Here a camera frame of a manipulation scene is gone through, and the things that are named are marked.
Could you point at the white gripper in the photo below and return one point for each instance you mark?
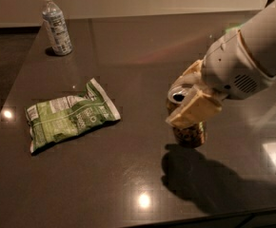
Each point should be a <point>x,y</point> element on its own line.
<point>231,68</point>

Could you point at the orange soda can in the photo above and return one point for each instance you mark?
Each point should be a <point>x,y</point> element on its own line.
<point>195,135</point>

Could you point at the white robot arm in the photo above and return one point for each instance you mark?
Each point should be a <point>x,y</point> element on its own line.
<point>259,34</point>

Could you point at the black box in background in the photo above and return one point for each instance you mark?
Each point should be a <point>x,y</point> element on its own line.
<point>268,2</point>

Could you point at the clear plastic water bottle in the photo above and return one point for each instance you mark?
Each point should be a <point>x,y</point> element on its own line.
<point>56,27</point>

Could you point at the green chip bag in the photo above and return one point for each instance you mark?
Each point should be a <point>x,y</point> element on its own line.
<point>63,118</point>

